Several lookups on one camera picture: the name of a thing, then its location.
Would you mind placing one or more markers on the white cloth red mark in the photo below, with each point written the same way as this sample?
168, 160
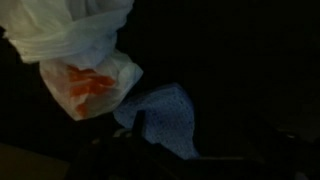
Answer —
66, 40

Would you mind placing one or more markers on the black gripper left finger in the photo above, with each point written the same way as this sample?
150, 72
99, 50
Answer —
126, 160

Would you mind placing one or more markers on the blue sponge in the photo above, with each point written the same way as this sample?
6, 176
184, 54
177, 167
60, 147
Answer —
166, 120

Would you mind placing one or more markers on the large cardboard box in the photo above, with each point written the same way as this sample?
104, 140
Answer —
26, 165

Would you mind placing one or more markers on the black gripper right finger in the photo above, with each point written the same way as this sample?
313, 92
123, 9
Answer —
293, 160

